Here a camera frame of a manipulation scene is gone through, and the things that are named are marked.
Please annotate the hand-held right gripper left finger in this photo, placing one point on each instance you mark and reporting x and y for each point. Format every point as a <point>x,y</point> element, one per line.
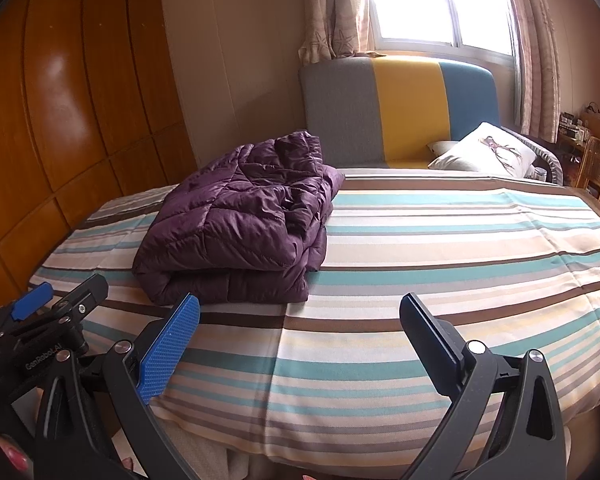
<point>167,347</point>

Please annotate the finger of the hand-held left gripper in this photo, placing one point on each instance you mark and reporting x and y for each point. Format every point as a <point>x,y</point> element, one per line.
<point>82,300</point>
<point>30,301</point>

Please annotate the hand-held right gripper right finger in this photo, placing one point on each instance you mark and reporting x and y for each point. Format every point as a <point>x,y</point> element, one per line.
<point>447,355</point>

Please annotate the purple puffer jacket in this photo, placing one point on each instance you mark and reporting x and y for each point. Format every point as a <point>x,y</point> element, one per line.
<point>240,220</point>

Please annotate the person's left hand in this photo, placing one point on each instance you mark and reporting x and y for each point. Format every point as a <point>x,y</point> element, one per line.
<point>14,460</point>

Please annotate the bed with striped sheet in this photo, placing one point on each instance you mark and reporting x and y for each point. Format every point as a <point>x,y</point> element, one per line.
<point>430,260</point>

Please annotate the wooden wardrobe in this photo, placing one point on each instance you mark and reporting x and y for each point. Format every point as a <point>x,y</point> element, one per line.
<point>55,110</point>

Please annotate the white printed pillow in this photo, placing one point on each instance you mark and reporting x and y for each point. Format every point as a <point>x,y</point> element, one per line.
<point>485,152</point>

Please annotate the grey leaf-print pillow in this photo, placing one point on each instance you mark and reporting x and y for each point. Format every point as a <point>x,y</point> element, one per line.
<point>437,146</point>

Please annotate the cluttered wooden desk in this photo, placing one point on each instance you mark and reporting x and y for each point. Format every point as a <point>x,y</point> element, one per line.
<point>572,132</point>

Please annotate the grey yellow blue sofa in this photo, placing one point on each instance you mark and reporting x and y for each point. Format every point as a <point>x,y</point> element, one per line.
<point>340,110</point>

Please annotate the pink patterned curtain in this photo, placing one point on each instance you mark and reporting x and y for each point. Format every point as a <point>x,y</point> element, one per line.
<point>330,10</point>
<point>532,60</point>

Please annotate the window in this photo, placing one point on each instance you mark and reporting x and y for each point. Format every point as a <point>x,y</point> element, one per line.
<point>430,0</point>

